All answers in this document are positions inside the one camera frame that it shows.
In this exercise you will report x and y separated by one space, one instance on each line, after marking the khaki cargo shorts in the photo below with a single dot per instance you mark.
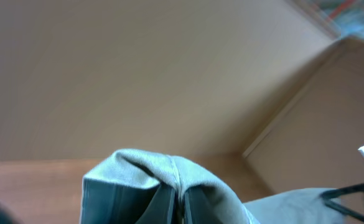
119 189

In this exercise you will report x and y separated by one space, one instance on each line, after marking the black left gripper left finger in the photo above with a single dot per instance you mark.
161 208

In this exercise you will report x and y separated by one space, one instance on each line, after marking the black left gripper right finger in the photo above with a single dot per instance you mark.
197 208

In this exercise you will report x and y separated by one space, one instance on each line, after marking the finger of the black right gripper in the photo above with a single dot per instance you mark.
348 201

